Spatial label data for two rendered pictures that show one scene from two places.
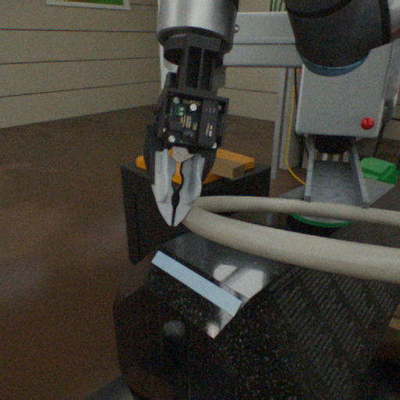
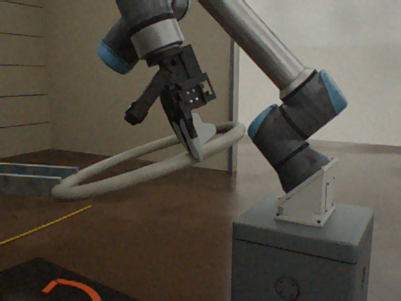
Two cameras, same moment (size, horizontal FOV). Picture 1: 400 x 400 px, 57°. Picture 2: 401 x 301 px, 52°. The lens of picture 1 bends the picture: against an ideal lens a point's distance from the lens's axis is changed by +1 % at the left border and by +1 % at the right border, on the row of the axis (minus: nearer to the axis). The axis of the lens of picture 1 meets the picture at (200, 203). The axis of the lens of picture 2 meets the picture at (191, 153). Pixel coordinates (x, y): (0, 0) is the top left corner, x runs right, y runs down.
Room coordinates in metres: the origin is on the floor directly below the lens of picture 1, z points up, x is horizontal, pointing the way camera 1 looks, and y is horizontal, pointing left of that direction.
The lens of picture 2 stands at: (0.57, 0.79, 1.33)
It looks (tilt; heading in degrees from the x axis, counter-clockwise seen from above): 11 degrees down; 259
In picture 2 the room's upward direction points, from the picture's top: straight up
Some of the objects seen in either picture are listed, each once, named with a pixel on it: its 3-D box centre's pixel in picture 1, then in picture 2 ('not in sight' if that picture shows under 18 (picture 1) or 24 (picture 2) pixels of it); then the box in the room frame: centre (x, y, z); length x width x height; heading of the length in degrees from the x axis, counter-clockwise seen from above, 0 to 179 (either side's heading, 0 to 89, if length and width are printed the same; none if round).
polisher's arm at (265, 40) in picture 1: (235, 41); not in sight; (1.88, -0.16, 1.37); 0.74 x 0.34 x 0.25; 73
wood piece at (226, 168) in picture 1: (222, 166); not in sight; (1.72, -0.11, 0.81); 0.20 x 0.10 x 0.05; 51
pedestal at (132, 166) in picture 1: (195, 225); not in sight; (1.94, 0.03, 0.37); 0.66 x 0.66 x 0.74; 43
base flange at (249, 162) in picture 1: (194, 161); not in sight; (1.94, 0.03, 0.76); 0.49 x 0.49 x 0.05; 43
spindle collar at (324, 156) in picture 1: (336, 111); not in sight; (1.13, -0.41, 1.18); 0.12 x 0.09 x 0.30; 163
